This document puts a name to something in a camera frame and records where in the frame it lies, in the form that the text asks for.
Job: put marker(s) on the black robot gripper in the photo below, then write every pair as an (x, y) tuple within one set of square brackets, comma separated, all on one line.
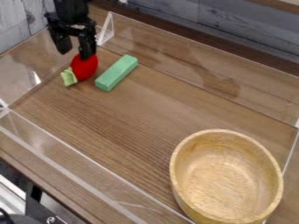
[(70, 21)]

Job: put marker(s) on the red plush strawberry toy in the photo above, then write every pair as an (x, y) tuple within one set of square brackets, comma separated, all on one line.
[(80, 70)]

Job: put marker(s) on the green rectangular block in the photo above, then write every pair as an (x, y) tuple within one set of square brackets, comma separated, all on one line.
[(116, 73)]

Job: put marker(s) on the light wooden bowl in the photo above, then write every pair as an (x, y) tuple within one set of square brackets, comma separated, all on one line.
[(226, 178)]

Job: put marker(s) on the black metal table mount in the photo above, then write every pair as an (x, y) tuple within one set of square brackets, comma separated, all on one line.
[(46, 209)]

